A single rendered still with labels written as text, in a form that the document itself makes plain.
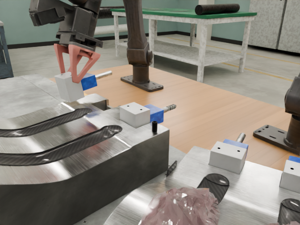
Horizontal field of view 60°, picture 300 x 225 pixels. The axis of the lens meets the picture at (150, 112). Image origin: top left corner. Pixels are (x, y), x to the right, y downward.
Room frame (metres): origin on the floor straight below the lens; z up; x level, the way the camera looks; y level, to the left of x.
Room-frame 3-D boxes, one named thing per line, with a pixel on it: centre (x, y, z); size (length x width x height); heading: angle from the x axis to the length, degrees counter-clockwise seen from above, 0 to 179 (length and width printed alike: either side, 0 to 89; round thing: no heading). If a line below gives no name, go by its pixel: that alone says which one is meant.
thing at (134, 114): (0.49, -0.01, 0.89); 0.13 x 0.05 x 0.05; 131
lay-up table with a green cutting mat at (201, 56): (4.68, -0.39, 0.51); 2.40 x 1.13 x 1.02; 37
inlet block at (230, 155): (0.40, -0.15, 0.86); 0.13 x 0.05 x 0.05; 149
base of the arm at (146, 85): (0.97, 0.04, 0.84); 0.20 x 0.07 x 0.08; 38
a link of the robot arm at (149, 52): (0.96, 0.03, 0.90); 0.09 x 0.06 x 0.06; 74
